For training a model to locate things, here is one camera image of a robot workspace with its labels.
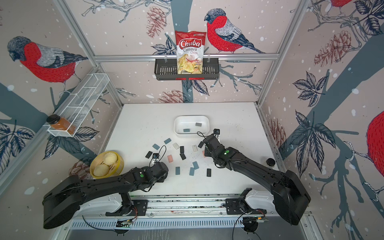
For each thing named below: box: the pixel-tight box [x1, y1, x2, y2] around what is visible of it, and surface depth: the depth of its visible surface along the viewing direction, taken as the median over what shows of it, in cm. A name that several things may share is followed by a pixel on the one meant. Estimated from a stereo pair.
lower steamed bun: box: [93, 164, 110, 177], surface depth 83 cm
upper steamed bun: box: [103, 152, 118, 165], surface depth 87 cm
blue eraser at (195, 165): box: [192, 161, 199, 170], surface depth 90 cm
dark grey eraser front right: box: [206, 168, 212, 177], surface depth 87 cm
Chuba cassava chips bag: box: [175, 30, 207, 75], surface depth 87 cm
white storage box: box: [173, 114, 210, 136], surface depth 107 cm
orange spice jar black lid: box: [46, 114, 77, 135], surface depth 63 cm
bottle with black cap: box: [266, 158, 276, 167], surface depth 81 cm
